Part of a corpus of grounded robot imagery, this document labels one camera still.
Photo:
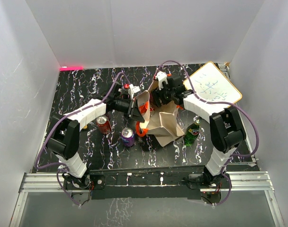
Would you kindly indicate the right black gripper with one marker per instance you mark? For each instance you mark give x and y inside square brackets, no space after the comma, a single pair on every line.
[157,93]

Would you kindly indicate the white board wooden frame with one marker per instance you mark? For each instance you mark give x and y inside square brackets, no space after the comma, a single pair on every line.
[212,85]

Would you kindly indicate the purple soda can front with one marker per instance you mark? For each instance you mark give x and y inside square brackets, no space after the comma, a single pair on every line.
[128,137]

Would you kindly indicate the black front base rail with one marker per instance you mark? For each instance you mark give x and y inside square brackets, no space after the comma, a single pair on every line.
[161,182]

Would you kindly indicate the red cola can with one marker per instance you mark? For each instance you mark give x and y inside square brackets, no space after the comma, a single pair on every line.
[152,109]
[103,124]

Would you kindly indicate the pink marker strip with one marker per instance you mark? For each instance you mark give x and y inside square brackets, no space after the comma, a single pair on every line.
[70,68]

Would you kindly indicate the beige canvas bag orange handles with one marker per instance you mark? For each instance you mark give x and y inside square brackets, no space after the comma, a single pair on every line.
[162,123]

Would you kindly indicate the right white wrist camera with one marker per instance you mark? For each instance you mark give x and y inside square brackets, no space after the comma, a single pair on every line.
[161,77]

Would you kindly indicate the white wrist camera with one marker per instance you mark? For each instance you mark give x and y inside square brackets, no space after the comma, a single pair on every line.
[133,90]
[161,77]

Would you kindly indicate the green glass bottle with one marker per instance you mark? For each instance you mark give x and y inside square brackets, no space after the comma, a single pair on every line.
[192,133]

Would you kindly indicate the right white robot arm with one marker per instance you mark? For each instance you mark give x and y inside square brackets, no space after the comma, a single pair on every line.
[226,128]

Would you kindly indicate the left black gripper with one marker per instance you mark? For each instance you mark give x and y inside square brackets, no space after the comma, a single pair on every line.
[133,112]

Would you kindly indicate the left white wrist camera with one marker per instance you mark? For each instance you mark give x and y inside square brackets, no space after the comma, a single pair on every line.
[133,90]

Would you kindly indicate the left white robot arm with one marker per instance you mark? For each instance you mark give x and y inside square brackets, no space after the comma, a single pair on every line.
[64,136]

